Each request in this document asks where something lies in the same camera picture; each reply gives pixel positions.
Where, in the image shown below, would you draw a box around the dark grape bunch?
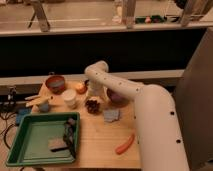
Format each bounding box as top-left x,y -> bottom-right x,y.
85,100 -> 100,114

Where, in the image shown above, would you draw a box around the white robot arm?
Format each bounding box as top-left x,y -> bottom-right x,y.
84,61 -> 190,171

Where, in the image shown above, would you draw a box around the purple bowl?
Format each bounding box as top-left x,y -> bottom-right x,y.
106,89 -> 129,106

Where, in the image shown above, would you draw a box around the red-brown bowl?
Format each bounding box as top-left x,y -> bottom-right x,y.
45,75 -> 66,94

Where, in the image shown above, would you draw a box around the orange fruit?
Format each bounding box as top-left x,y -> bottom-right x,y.
75,83 -> 87,94

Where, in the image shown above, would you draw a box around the white cup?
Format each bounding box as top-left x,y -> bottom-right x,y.
61,89 -> 77,108

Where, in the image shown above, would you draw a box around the grey blue cloth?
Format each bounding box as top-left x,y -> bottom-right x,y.
103,110 -> 120,122

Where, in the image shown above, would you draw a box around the black tool in tray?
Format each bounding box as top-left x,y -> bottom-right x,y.
55,118 -> 76,158

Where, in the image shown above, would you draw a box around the wooden spatula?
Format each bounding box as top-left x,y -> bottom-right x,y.
25,95 -> 52,107

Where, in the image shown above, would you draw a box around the blue cup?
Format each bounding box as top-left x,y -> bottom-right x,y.
38,102 -> 50,112

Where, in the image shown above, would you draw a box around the orange carrot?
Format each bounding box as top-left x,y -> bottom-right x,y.
115,134 -> 135,155

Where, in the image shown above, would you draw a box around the sponge in tray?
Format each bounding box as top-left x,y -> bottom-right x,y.
48,138 -> 67,152

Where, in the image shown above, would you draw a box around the blue box beside table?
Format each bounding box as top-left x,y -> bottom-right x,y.
15,108 -> 31,126

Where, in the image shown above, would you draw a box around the green plastic tray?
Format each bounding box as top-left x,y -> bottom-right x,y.
6,112 -> 80,167

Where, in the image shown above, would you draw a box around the black cables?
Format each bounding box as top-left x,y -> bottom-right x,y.
0,85 -> 18,151

